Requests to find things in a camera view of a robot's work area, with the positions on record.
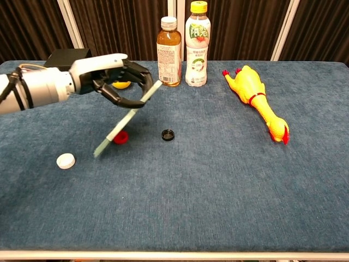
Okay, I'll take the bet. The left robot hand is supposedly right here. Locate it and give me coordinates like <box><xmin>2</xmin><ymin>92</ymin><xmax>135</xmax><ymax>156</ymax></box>
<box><xmin>68</xmin><ymin>53</ymin><xmax>154</xmax><ymax>109</ymax></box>

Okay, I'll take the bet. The small pale green broom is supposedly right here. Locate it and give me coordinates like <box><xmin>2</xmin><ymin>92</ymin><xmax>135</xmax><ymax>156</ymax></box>
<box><xmin>93</xmin><ymin>80</ymin><xmax>164</xmax><ymax>159</ymax></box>

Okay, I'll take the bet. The red bottle cap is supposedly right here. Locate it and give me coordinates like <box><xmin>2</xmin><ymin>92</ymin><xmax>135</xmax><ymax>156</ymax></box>
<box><xmin>113</xmin><ymin>130</ymin><xmax>129</xmax><ymax>145</ymax></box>

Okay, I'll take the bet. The amber tea bottle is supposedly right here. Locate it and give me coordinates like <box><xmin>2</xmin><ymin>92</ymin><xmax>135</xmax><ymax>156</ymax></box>
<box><xmin>156</xmin><ymin>16</ymin><xmax>182</xmax><ymax>87</ymax></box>

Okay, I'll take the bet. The white drink bottle yellow cap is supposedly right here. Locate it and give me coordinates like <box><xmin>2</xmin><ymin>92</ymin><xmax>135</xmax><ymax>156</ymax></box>
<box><xmin>185</xmin><ymin>1</ymin><xmax>212</xmax><ymax>87</ymax></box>

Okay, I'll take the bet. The black cardboard box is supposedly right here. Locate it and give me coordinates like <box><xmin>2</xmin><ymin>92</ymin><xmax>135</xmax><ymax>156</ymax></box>
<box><xmin>43</xmin><ymin>48</ymin><xmax>93</xmax><ymax>72</ymax></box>

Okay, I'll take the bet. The yellow ball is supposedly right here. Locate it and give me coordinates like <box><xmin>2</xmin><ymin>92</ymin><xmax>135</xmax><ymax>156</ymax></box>
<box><xmin>111</xmin><ymin>80</ymin><xmax>131</xmax><ymax>90</ymax></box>

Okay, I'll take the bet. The dark pleated partition panel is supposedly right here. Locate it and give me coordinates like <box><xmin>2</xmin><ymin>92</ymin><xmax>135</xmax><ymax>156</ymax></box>
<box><xmin>177</xmin><ymin>0</ymin><xmax>287</xmax><ymax>62</ymax></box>
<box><xmin>0</xmin><ymin>0</ymin><xmax>74</xmax><ymax>65</ymax></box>
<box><xmin>279</xmin><ymin>0</ymin><xmax>349</xmax><ymax>66</ymax></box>
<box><xmin>68</xmin><ymin>0</ymin><xmax>170</xmax><ymax>62</ymax></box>

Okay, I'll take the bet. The blue table mat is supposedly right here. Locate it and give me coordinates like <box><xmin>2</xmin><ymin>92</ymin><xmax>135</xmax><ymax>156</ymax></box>
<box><xmin>0</xmin><ymin>59</ymin><xmax>349</xmax><ymax>253</ymax></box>

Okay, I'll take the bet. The yellow rubber chicken toy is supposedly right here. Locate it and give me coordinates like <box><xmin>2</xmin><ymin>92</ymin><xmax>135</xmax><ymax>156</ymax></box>
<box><xmin>222</xmin><ymin>64</ymin><xmax>290</xmax><ymax>145</ymax></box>

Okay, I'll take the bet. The white partition frame post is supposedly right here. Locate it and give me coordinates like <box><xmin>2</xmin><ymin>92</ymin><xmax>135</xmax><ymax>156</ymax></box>
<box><xmin>270</xmin><ymin>0</ymin><xmax>299</xmax><ymax>61</ymax></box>
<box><xmin>166</xmin><ymin>0</ymin><xmax>189</xmax><ymax>62</ymax></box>
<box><xmin>56</xmin><ymin>0</ymin><xmax>85</xmax><ymax>50</ymax></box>

